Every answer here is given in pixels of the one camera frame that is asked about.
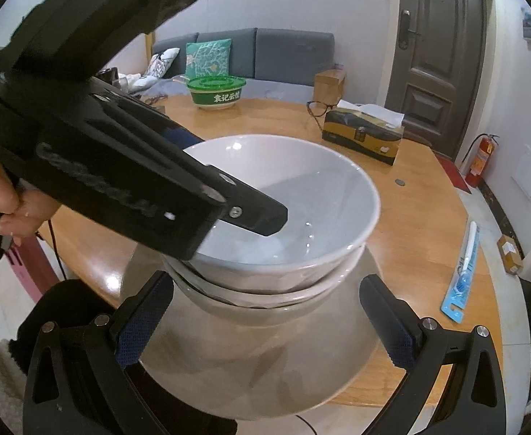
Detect deep white bowl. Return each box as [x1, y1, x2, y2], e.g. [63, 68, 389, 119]
[186, 134, 380, 294]

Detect wide white shallow bowl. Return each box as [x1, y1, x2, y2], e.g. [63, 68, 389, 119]
[162, 246, 376, 308]

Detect cream bowl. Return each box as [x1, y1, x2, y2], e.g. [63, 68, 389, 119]
[169, 271, 360, 328]

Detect person's left hand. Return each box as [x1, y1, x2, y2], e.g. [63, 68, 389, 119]
[0, 165, 61, 245]

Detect green lidded bowl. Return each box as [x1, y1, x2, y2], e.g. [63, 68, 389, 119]
[186, 75, 246, 110]

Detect white patterned cushion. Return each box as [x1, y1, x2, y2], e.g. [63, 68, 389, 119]
[143, 47, 180, 79]

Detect blue packaged toothbrush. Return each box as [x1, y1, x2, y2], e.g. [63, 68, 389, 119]
[440, 221, 480, 324]

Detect teal patterned cushion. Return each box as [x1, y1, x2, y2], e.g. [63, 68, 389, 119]
[185, 38, 231, 79]

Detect grey sofa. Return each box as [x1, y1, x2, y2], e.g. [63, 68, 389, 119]
[142, 28, 335, 103]

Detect tortoiseshell eyeglasses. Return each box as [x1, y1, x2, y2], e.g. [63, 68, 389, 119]
[306, 100, 336, 132]

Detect white oval plate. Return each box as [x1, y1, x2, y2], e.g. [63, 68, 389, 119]
[140, 258, 380, 420]

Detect small cardboard box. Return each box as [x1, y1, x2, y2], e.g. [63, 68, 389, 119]
[497, 235, 523, 275]

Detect tissue box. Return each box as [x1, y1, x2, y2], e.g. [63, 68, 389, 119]
[322, 100, 404, 166]

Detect red door mat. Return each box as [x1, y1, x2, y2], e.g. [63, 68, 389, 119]
[434, 153, 471, 194]

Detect red fire extinguisher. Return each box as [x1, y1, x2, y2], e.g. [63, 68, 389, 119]
[461, 133, 500, 189]

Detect dark entrance door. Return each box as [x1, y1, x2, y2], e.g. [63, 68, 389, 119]
[385, 0, 486, 159]

